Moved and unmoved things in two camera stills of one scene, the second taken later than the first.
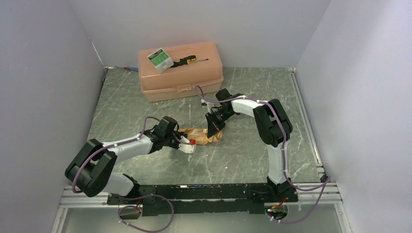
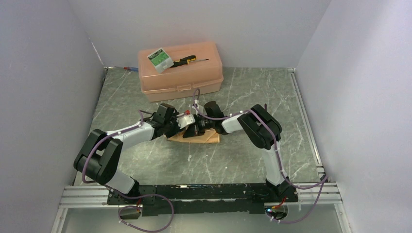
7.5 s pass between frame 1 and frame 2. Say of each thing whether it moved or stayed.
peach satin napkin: stayed
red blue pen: stayed
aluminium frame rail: stayed
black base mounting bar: stayed
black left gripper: moved
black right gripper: moved
